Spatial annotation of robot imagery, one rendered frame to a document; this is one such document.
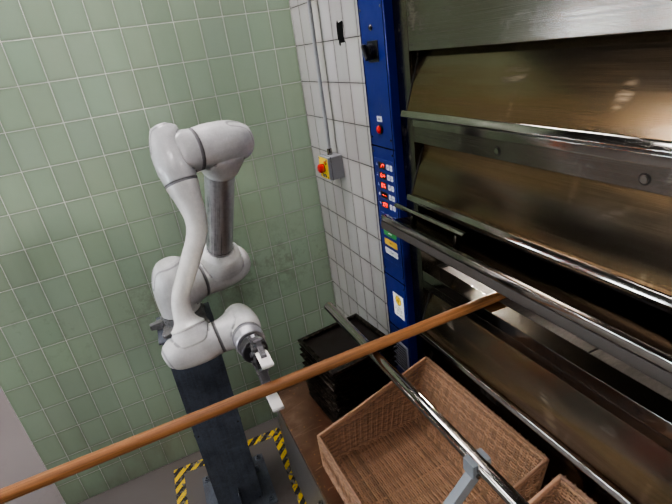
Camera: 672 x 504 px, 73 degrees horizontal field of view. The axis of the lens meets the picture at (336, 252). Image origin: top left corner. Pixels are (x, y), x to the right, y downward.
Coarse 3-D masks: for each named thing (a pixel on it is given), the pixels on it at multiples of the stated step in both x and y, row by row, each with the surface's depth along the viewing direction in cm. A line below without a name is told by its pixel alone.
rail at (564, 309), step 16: (400, 224) 136; (432, 240) 123; (464, 256) 112; (496, 272) 102; (512, 288) 98; (528, 288) 95; (544, 304) 91; (560, 304) 88; (576, 320) 85; (592, 320) 82; (608, 336) 79; (624, 336) 77; (640, 352) 75; (656, 352) 73
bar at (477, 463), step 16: (336, 320) 142; (352, 336) 133; (384, 368) 118; (400, 384) 111; (416, 400) 106; (432, 416) 101; (448, 432) 96; (464, 448) 92; (480, 448) 92; (464, 464) 90; (480, 464) 88; (464, 480) 90; (496, 480) 84; (448, 496) 91; (464, 496) 91; (512, 496) 81
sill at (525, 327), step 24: (456, 288) 147; (480, 312) 137; (504, 312) 131; (528, 336) 120; (552, 336) 119; (552, 360) 115; (576, 360) 109; (600, 360) 108; (600, 384) 103; (624, 384) 101; (624, 408) 99; (648, 408) 94
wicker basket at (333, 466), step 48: (432, 384) 166; (336, 432) 160; (384, 432) 172; (432, 432) 167; (480, 432) 145; (336, 480) 152; (384, 480) 154; (432, 480) 152; (480, 480) 147; (528, 480) 122
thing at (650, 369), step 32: (384, 224) 144; (416, 224) 142; (448, 224) 142; (448, 256) 117; (480, 256) 117; (512, 256) 117; (544, 288) 99; (576, 288) 99; (608, 288) 99; (608, 320) 86; (640, 320) 86; (608, 352) 80
